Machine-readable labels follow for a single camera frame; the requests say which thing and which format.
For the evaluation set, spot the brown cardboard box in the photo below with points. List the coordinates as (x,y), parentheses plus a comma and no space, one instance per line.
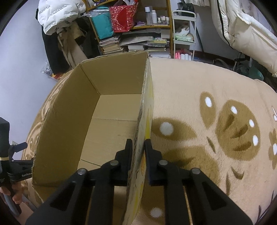
(87,117)

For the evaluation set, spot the white metal trolley cart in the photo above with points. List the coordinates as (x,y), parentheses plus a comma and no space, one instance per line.
(184,34)

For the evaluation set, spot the white puffer jacket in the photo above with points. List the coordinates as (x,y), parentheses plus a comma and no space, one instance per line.
(54,15)

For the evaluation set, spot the clear plastic bottle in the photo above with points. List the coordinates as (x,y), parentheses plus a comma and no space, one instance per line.
(148,15)

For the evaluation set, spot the wooden bookshelf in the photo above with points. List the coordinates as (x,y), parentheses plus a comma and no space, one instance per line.
(162,8)

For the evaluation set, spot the red patterned gift bag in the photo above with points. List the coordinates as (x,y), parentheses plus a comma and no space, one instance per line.
(122,17)

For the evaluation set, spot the teal paper bag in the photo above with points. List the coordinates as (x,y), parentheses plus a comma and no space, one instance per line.
(102,22)

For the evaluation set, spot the stack of books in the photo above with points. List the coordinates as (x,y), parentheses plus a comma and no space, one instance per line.
(156,41)

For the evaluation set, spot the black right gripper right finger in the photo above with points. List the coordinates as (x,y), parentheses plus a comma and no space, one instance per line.
(190,197)

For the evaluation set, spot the beige tote bag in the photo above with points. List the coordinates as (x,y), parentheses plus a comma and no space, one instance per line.
(72,51)

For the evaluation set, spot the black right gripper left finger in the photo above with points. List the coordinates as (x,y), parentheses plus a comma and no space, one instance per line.
(86,197)

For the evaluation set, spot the beige floral plush blanket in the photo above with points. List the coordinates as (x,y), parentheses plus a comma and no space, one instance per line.
(214,119)

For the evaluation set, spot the white plastic bottle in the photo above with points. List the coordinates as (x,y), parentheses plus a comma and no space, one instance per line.
(154,17)

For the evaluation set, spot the cream puffer coat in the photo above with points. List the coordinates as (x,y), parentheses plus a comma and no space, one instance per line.
(244,33)

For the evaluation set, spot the green plastic basin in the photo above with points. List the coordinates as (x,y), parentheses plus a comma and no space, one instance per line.
(250,72)

